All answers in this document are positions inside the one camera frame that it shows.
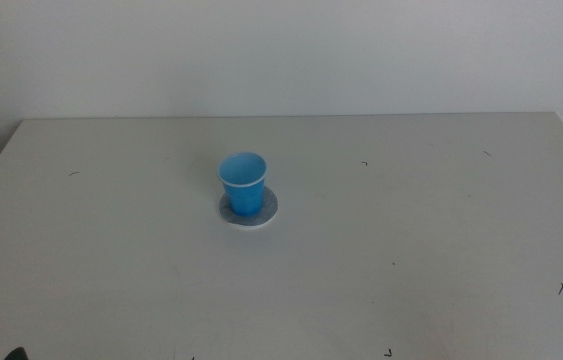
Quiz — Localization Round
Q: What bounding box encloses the blue plastic cup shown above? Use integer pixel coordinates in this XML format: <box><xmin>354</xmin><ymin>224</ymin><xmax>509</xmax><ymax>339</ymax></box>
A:
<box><xmin>216</xmin><ymin>151</ymin><xmax>268</xmax><ymax>218</ymax></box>

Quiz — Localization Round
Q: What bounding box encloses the round grey cup mat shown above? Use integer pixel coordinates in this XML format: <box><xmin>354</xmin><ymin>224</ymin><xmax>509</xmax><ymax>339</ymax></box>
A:
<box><xmin>218</xmin><ymin>186</ymin><xmax>280</xmax><ymax>231</ymax></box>

